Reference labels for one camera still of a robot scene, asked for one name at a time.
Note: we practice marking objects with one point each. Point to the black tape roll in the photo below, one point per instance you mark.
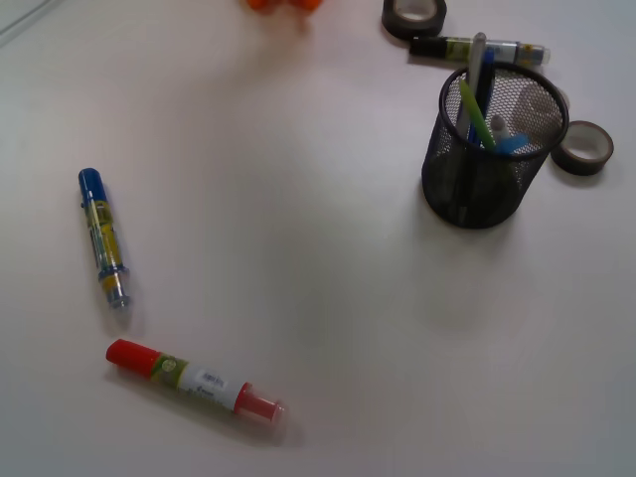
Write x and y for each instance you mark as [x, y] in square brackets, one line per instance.
[406, 20]

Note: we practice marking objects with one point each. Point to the brown tape roll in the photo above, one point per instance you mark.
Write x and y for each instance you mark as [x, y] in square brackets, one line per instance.
[584, 150]

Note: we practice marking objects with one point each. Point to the blue whiteboard marker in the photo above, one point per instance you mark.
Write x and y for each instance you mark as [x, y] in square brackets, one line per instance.
[111, 272]

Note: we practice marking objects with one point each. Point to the black whiteboard marker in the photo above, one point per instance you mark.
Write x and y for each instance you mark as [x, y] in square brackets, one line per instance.
[457, 50]

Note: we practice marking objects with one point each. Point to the white dotted pen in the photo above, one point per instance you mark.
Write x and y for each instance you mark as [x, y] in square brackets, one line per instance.
[499, 128]

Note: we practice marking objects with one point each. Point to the green mechanical pencil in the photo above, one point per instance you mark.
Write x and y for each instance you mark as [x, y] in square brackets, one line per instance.
[477, 119]

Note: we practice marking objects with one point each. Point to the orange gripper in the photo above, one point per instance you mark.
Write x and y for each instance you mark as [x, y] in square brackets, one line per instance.
[262, 5]

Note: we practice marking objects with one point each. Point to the blue black ballpoint pen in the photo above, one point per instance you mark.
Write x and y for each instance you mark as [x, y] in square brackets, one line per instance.
[484, 90]

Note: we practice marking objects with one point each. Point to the silver white capped pen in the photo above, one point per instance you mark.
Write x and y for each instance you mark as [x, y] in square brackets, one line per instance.
[476, 55]

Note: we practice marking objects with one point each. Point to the black mesh pen holder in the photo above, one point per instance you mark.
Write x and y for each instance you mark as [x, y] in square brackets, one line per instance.
[468, 185]

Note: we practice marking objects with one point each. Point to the light blue capped pen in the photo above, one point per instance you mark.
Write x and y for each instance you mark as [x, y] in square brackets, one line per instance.
[509, 145]

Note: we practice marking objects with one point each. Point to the red whiteboard marker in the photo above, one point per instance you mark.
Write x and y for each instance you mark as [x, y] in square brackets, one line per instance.
[200, 389]

